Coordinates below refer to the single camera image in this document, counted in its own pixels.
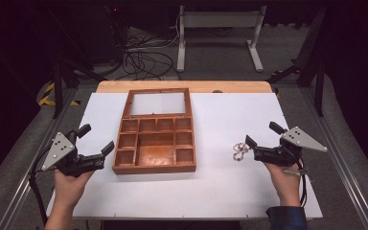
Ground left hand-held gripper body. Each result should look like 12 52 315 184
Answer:
41 128 106 178

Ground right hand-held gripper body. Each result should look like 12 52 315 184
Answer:
253 126 329 168

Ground wooden compartment box with lid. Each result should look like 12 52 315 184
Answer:
111 87 197 175

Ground person's left hand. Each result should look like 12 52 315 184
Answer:
54 169 95 209

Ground person's right hand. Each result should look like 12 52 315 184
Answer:
263 161 302 208

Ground yellow black hazard tape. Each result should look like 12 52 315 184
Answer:
37 81 81 107

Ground black metal stand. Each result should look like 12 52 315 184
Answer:
267 6 328 118
51 47 107 120

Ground white table mat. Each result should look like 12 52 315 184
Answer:
45 92 324 220

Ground aluminium rail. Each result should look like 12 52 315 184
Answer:
300 85 368 230
0 88 79 230

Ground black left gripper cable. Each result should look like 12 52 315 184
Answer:
28 146 51 225

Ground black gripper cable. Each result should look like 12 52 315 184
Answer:
296 158 311 209
28 146 51 225

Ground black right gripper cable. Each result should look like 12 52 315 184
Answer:
296 158 311 209

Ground bundle of black floor cables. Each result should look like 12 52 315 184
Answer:
120 30 184 81

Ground white metal table frame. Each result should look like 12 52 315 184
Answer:
175 5 267 73

